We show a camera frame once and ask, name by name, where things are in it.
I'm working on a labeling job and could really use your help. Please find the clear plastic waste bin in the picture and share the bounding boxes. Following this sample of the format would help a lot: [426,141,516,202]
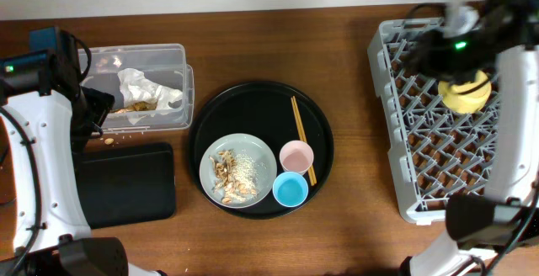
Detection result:
[82,44,195,133]

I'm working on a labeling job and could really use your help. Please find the nut crumb on table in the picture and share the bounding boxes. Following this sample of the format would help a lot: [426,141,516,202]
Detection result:
[104,138,115,145]

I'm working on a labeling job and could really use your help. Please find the wooden chopstick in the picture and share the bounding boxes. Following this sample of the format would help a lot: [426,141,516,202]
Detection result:
[290,95,315,186]
[292,95,318,185]

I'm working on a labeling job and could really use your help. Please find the grey dishwasher rack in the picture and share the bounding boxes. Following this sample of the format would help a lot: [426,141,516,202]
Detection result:
[367,18,500,226]

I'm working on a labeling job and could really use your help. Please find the gold snack wrapper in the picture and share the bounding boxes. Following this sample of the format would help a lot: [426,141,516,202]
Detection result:
[111,101,157,114]

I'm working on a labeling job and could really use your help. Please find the blue cup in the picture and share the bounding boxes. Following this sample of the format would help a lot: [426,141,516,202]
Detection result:
[272,172,309,208]

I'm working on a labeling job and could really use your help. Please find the black rectangular tray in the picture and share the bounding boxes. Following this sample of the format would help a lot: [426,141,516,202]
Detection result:
[74,143,176,230]

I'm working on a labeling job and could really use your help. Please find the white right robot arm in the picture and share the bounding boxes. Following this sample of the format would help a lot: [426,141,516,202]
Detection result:
[398,0,538,275]

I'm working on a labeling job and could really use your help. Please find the crumpled white tissue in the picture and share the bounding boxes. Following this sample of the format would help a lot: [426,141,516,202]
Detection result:
[114,68,187,127]

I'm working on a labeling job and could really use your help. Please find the yellow bowl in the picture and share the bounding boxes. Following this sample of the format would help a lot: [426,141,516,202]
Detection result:
[438,71,492,114]

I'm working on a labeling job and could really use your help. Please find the pink cup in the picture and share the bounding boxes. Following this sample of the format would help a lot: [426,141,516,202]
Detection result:
[279,141,314,175]

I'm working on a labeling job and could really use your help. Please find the food scraps on plate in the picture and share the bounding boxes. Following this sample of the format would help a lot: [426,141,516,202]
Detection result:
[209,150,259,204]

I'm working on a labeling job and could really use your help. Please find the grey plate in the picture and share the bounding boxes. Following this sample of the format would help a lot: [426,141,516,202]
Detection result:
[198,133,277,209]

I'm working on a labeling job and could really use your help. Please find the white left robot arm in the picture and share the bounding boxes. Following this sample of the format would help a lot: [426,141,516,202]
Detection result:
[1,27,147,275]

